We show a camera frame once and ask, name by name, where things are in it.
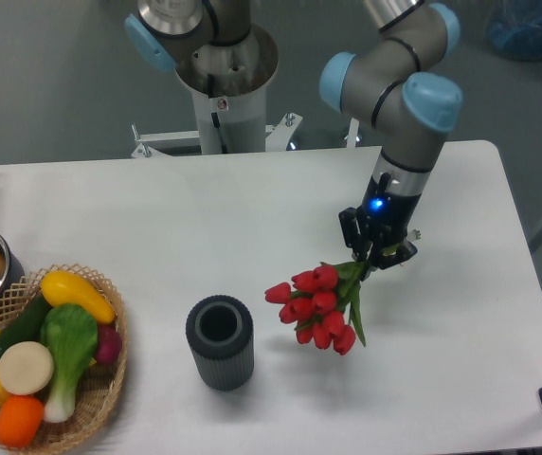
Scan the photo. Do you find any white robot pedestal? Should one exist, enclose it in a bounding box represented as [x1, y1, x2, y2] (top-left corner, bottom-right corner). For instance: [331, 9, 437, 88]
[125, 15, 302, 157]

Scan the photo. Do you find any dark grey ribbed vase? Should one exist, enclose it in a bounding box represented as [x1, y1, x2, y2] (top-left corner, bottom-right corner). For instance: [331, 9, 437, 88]
[185, 295, 255, 391]

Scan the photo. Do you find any yellow squash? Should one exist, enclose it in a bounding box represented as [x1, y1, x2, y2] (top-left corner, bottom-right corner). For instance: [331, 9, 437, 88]
[40, 270, 116, 324]

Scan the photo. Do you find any orange fruit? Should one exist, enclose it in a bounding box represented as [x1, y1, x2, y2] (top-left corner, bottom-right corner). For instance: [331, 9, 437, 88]
[0, 395, 45, 448]

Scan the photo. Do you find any green cucumber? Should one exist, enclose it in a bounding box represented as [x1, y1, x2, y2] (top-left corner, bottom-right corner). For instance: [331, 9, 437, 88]
[0, 294, 52, 358]

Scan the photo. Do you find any green bok choy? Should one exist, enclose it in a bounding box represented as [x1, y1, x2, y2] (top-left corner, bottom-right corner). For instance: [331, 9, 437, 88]
[40, 303, 98, 424]

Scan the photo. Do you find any red tulip bouquet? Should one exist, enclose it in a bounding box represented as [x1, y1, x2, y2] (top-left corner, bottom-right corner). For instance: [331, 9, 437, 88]
[264, 261, 379, 355]

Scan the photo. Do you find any woven wicker basket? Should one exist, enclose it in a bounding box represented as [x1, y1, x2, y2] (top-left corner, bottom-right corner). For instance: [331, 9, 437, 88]
[0, 264, 128, 454]

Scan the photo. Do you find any blue plastic bag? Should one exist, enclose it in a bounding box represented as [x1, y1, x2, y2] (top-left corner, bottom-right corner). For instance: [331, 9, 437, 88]
[484, 1, 542, 62]

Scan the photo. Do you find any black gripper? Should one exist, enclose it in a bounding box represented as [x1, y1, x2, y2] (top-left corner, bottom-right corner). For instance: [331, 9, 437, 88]
[338, 176, 421, 270]

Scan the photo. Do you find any red radish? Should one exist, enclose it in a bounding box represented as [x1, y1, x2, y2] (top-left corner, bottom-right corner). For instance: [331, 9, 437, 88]
[94, 325, 122, 365]

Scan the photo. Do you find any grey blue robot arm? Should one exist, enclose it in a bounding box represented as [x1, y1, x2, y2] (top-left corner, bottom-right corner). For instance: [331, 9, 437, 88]
[124, 1, 462, 271]

